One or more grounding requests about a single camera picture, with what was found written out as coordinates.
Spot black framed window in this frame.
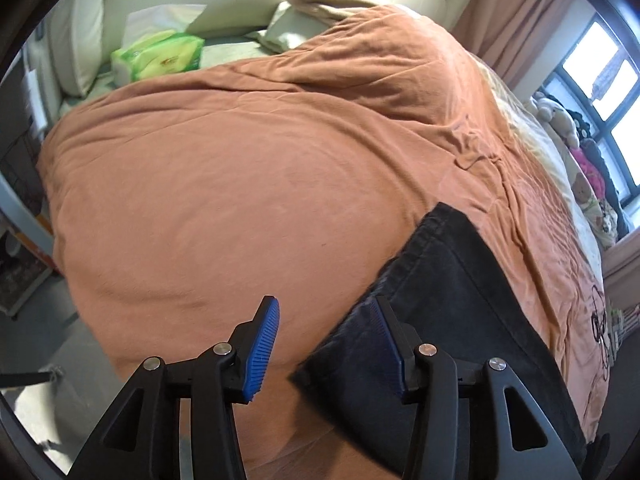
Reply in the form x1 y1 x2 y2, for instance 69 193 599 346
539 15 639 206

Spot pink curtain left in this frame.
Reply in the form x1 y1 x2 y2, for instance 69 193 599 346
452 0 574 87

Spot black drawstring pants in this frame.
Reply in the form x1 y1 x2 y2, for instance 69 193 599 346
293 204 587 479

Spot cables on bed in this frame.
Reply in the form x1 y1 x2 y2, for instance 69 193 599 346
589 284 614 380

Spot orange bed blanket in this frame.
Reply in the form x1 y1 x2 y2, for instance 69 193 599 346
38 6 608 479

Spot bear print pillow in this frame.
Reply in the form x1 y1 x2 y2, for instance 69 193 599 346
570 171 617 252

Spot green tissue pack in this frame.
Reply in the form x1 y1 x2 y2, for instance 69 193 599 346
111 4 206 87

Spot cream pillow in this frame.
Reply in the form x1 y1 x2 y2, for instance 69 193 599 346
246 0 376 53

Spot plush toy pile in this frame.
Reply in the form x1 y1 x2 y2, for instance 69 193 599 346
532 91 622 211

